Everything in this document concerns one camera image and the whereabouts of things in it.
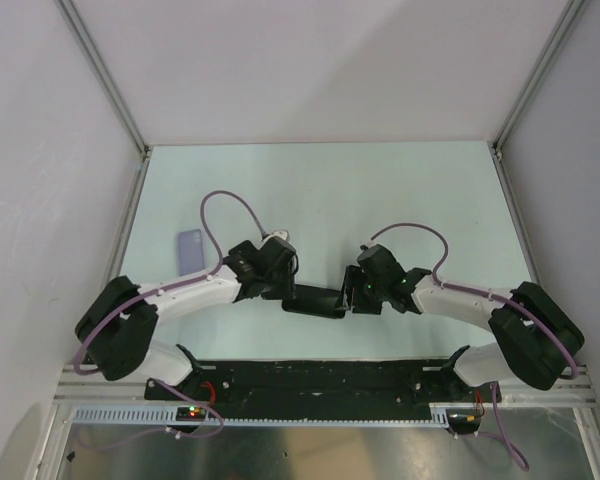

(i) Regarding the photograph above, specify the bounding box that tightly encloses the aluminium frame post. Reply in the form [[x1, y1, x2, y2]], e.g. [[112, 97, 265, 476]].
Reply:
[[492, 0, 589, 156], [57, 0, 151, 156]]

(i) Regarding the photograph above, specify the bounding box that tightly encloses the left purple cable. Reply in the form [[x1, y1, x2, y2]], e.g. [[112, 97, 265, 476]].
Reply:
[[72, 190, 281, 451]]

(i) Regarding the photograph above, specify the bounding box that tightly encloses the right aluminium frame post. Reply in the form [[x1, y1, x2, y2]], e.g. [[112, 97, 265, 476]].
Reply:
[[492, 0, 589, 156]]

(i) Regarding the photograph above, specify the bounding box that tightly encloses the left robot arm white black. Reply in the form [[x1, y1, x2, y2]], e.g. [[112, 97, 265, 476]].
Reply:
[[75, 230, 297, 399]]

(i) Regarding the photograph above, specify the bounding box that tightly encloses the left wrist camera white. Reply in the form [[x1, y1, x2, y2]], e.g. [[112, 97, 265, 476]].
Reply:
[[262, 230, 290, 243]]

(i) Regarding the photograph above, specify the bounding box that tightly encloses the lilac phone case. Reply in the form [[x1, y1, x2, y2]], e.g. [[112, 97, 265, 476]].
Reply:
[[176, 229, 206, 276]]

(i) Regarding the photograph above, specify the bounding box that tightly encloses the left aluminium frame post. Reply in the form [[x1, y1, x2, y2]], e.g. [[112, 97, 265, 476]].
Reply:
[[57, 0, 151, 156]]

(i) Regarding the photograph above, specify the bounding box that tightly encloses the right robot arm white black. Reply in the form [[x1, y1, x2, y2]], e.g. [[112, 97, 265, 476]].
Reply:
[[337, 244, 584, 401]]

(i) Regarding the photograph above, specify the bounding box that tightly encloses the black phone case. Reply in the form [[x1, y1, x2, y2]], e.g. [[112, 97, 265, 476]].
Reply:
[[281, 284, 345, 319]]

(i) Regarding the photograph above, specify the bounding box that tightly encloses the right controller board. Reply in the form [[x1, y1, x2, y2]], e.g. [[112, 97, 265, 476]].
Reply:
[[446, 409, 482, 436]]

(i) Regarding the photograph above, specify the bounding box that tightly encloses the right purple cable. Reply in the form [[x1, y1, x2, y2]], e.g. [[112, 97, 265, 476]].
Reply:
[[367, 222, 581, 472]]

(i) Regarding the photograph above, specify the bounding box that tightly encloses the white slotted cable duct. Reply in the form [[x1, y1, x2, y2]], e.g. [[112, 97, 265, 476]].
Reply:
[[73, 405, 449, 428]]

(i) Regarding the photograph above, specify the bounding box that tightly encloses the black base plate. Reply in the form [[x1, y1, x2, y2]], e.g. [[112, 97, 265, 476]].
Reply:
[[144, 357, 504, 422]]

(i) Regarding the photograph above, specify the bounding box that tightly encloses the controller board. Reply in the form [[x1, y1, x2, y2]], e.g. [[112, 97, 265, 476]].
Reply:
[[176, 406, 207, 422], [446, 409, 482, 436]]

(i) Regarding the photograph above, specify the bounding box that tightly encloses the left controller board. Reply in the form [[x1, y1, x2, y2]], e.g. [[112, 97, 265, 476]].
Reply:
[[176, 406, 207, 422]]

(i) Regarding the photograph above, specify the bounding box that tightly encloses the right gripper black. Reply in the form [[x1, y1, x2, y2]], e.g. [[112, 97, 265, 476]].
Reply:
[[334, 265, 387, 315]]

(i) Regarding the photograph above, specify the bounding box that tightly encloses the purple cable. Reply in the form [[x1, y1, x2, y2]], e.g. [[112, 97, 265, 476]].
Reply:
[[72, 190, 281, 451], [367, 222, 581, 472]]

